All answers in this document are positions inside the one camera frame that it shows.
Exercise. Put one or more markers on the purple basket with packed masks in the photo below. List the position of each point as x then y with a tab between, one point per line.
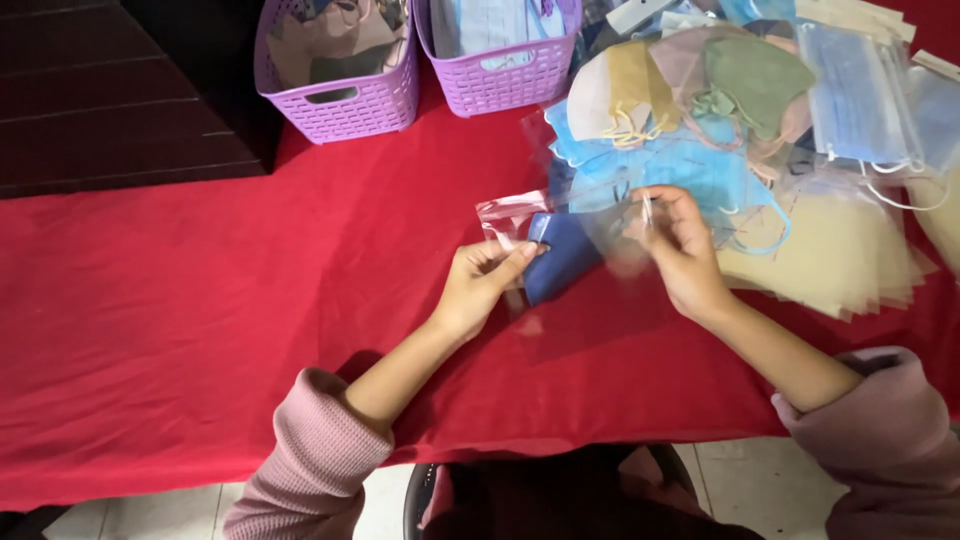
337	71

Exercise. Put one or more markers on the purple basket with blue masks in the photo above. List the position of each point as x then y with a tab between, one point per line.
499	56

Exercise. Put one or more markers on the red tablecloth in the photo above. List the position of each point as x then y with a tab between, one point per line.
225	315

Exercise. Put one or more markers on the person's left hand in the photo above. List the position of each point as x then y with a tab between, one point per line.
471	289

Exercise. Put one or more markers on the dark blue face mask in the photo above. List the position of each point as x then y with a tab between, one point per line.
559	259

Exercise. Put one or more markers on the clear plastic sleeve bag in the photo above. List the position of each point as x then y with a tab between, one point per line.
577	270

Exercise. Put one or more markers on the heap of coloured face masks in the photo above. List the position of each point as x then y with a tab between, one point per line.
697	112

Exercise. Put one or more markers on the person's right hand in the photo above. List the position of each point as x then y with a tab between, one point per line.
686	255

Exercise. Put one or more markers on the stack of clear plastic sleeves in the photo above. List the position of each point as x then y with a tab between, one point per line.
832	255

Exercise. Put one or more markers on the packet of blue surgical masks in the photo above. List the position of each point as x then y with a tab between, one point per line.
859	94

